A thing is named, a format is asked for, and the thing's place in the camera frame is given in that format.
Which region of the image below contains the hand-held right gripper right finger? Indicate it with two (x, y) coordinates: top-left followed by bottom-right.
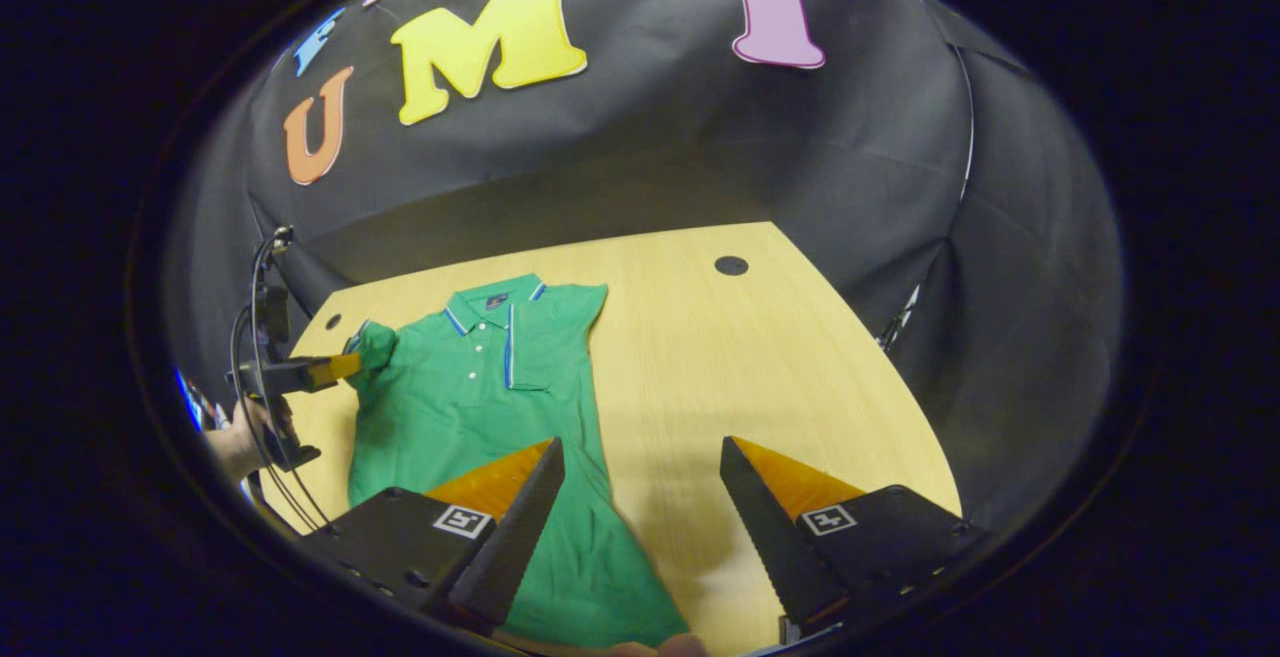
(719, 435), (986, 643)

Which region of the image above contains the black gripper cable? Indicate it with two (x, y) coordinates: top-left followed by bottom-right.
(230, 232), (336, 530)

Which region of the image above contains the green T-shirt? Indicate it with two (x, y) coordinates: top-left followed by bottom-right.
(343, 273), (691, 650)

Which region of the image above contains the black backdrop cloth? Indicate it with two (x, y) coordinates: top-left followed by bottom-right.
(165, 0), (1126, 538)

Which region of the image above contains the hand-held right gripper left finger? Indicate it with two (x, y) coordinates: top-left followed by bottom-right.
(298, 437), (566, 636)

